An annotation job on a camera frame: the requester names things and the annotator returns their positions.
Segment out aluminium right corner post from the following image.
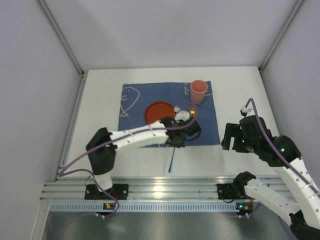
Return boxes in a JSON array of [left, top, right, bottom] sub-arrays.
[[258, 0, 306, 75]]

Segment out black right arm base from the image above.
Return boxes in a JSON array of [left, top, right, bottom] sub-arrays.
[[216, 183, 252, 201]]

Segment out grey slotted cable duct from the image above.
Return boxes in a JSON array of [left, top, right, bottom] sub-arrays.
[[50, 201, 253, 213]]

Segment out gold ornate spoon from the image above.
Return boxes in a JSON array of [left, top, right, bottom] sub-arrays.
[[189, 107, 196, 117]]

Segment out red round plate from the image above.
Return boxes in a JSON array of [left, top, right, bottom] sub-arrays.
[[144, 101, 175, 124]]

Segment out aluminium corner post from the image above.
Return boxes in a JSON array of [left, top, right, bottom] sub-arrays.
[[36, 0, 84, 76], [258, 0, 306, 75]]

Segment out aluminium table rail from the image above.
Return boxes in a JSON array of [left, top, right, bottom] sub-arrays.
[[39, 176, 310, 203]]

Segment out aluminium left corner post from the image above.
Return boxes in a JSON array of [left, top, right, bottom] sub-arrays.
[[36, 0, 84, 76]]

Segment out blue metal fork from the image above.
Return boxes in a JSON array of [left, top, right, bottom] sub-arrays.
[[168, 147, 176, 174]]

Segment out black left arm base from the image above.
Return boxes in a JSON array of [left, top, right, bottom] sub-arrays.
[[84, 184, 129, 200]]

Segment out pink plastic cup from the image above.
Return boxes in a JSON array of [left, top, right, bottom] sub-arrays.
[[190, 79, 208, 105]]

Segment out blue cloth placemat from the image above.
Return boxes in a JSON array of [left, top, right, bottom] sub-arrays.
[[117, 81, 221, 146]]

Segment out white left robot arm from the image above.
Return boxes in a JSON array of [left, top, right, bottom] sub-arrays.
[[86, 110, 240, 190]]

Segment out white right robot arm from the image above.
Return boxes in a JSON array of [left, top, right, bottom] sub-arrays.
[[233, 115, 320, 240]]

